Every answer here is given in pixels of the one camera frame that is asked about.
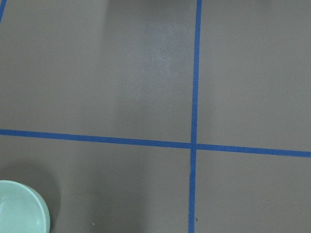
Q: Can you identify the green bowl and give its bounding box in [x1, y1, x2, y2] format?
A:
[0, 180, 51, 233]

